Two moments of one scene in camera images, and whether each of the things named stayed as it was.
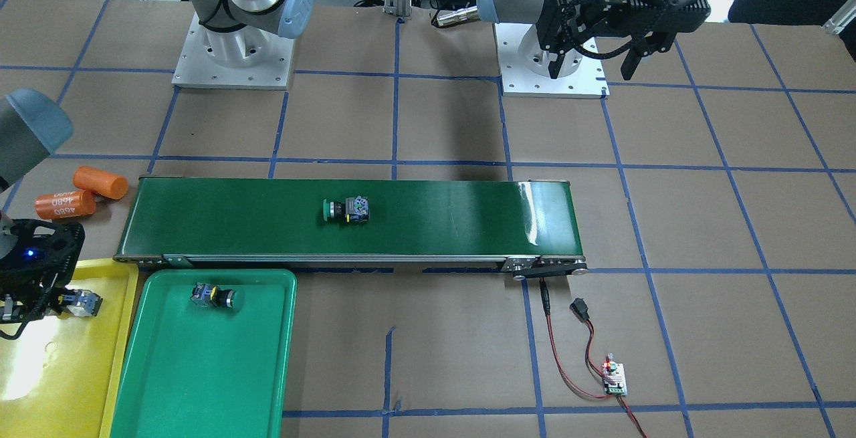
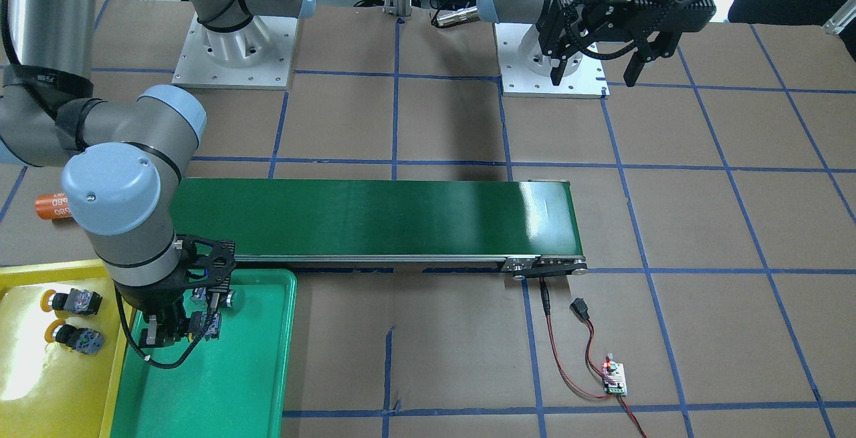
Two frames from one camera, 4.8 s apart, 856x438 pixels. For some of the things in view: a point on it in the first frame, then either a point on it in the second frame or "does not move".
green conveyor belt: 530,226 does not move
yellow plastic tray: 60,375 does not move
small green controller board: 616,372 does not move
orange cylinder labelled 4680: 65,204 does not move
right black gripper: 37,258 to 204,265
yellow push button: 83,302 to 83,340
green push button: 354,209 to 206,323
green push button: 205,294 does not move
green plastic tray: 192,371 does not move
